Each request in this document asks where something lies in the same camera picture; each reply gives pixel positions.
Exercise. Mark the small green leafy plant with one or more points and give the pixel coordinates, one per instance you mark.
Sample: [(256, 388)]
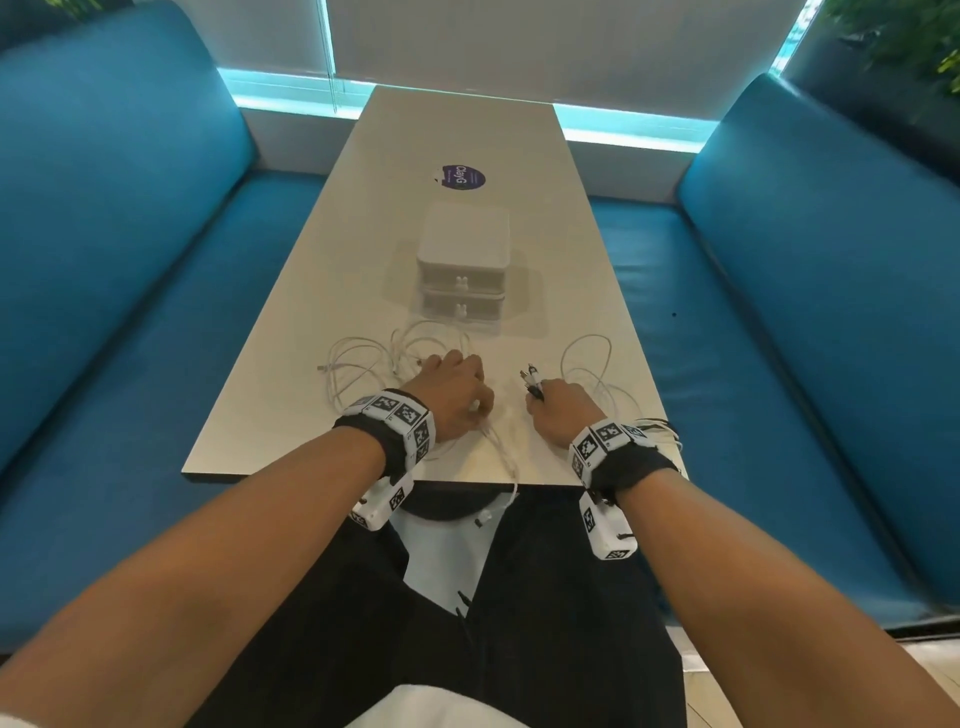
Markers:
[(75, 6)]

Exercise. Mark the white drawer with small knob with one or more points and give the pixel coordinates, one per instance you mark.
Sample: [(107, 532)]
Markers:
[(461, 279), (461, 305)]

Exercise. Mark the person's right thumb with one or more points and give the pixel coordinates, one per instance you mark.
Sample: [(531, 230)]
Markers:
[(534, 409)]

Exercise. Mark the wide white roller blind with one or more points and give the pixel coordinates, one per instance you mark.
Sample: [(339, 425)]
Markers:
[(562, 45)]

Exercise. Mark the purple round sticker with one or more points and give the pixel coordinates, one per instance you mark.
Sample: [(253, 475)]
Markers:
[(460, 176)]

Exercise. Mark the white two-drawer storage box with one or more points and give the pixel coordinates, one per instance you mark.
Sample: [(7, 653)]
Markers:
[(463, 236)]

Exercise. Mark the person's right forearm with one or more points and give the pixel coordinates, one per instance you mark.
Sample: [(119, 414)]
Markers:
[(750, 592)]

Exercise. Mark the white marker wrist tracker band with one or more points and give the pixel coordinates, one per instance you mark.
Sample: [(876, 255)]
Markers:
[(405, 420), (604, 450)]

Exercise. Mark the narrow white roller blind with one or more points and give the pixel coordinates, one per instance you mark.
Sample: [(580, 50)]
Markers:
[(255, 34)]

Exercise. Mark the person's left hand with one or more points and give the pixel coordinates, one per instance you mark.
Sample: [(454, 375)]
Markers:
[(446, 394)]

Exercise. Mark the person's right hand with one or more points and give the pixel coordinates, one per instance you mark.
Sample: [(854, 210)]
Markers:
[(566, 412)]

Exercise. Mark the person's left forearm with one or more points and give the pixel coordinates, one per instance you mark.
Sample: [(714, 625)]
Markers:
[(225, 570)]

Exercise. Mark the large green leafy plant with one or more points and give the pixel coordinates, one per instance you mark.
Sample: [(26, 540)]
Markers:
[(900, 30)]

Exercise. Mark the person's black trousers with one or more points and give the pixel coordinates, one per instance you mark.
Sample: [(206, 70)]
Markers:
[(555, 645)]

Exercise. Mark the blue padded sofa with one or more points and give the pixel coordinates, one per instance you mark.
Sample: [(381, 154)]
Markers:
[(127, 225), (810, 300)]

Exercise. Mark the person's left thumb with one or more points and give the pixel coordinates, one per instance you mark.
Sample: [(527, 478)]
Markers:
[(486, 403)]

